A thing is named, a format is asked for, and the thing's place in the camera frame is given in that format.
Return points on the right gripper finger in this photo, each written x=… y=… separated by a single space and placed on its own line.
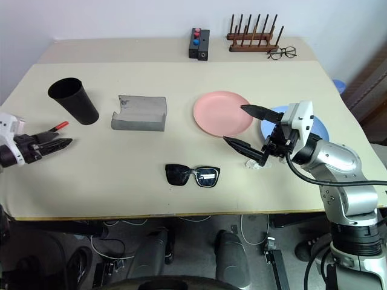
x=263 y=112
x=246 y=148

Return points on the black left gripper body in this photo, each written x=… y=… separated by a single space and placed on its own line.
x=28 y=148

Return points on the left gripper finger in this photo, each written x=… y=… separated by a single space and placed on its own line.
x=57 y=143
x=46 y=136

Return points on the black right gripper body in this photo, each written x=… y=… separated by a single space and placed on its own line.
x=278 y=143

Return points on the red marker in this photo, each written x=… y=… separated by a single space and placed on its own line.
x=63 y=124

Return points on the blue plate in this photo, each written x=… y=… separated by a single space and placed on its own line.
x=320 y=130

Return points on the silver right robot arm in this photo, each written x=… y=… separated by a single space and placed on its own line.
x=338 y=157

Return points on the black plastic cup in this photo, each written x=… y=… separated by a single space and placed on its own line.
x=75 y=102

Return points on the crumpled clear plastic wrapper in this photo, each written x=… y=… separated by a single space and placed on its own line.
x=251 y=164

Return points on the pink plate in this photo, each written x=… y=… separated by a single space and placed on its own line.
x=217 y=114

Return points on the black-framed clear eyeglasses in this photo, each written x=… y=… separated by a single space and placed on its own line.
x=282 y=53

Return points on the wooden peg rack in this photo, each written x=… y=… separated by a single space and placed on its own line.
x=254 y=42

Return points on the black sunglasses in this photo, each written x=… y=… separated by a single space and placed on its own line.
x=178 y=175

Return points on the blue round stool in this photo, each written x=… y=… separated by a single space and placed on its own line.
x=340 y=86

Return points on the plain black box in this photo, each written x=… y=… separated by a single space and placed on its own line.
x=204 y=45

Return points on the black box with coloured buttons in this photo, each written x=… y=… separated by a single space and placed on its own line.
x=194 y=45

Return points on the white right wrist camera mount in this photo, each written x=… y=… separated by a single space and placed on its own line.
x=302 y=117

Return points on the black metal post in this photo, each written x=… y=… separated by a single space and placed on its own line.
x=276 y=266

